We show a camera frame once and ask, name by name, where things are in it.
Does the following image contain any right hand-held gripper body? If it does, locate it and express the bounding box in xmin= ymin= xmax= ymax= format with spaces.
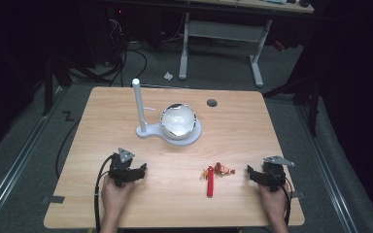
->
xmin=261 ymin=154 xmax=295 ymax=193

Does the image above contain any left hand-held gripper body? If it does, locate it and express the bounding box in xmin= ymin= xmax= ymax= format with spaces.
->
xmin=108 ymin=147 xmax=141 ymax=188

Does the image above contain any white stand with pole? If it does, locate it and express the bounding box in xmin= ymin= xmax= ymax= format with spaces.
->
xmin=131 ymin=78 xmax=203 ymax=147

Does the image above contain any red strap toy figure keychain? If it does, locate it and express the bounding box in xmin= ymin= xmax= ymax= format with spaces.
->
xmin=199 ymin=161 xmax=237 ymax=199

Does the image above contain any person's right hand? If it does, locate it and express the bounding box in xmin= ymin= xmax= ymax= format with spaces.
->
xmin=257 ymin=183 xmax=289 ymax=224

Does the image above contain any person's left hand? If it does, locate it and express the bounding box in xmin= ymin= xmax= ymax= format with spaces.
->
xmin=100 ymin=175 xmax=136 ymax=217

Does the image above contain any round glass bowl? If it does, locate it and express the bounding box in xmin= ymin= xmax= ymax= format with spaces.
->
xmin=159 ymin=103 xmax=197 ymax=141

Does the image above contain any black metal stand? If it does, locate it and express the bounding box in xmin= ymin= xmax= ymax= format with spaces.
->
xmin=41 ymin=56 xmax=74 ymax=117
xmin=261 ymin=71 xmax=323 ymax=138

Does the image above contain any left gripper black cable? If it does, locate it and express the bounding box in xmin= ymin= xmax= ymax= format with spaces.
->
xmin=93 ymin=153 xmax=116 ymax=233

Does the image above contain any metal floor rail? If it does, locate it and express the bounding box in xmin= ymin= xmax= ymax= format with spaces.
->
xmin=0 ymin=86 xmax=66 ymax=231
xmin=294 ymin=104 xmax=360 ymax=233

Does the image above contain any black floor cable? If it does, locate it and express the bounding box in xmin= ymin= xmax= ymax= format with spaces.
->
xmin=54 ymin=117 xmax=82 ymax=180

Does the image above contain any bundle of black cables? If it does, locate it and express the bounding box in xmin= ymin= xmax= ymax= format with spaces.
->
xmin=71 ymin=9 xmax=149 ymax=87

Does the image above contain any white desk frame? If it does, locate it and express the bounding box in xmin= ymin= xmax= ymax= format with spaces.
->
xmin=178 ymin=0 xmax=315 ymax=88

